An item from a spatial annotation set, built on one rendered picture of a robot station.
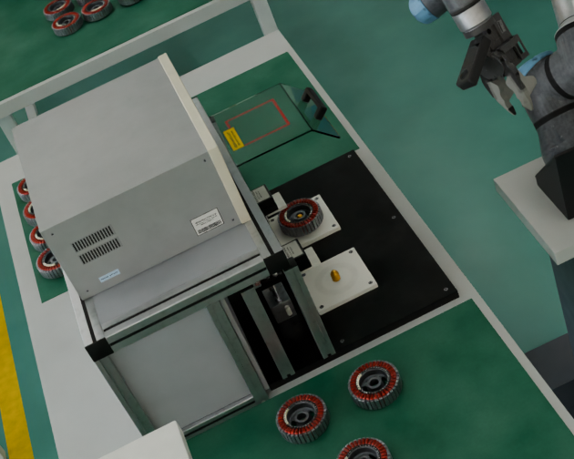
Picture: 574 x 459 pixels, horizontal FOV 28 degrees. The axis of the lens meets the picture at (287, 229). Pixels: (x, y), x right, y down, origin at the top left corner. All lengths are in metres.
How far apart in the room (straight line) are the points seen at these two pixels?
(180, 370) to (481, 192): 1.81
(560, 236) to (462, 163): 1.49
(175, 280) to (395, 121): 2.20
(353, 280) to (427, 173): 1.51
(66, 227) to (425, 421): 0.82
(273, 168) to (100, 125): 0.75
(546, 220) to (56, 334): 1.25
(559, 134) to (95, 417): 1.24
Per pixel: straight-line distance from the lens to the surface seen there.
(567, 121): 2.66
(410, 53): 4.76
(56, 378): 2.86
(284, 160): 3.14
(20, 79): 4.10
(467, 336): 2.51
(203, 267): 2.34
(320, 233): 2.82
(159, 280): 2.37
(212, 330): 2.38
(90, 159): 2.42
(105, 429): 2.68
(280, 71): 3.50
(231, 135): 2.75
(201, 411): 2.52
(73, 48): 4.12
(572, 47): 2.62
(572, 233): 2.67
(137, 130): 2.44
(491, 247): 3.78
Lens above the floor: 2.59
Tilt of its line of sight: 39 degrees down
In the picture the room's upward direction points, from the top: 23 degrees counter-clockwise
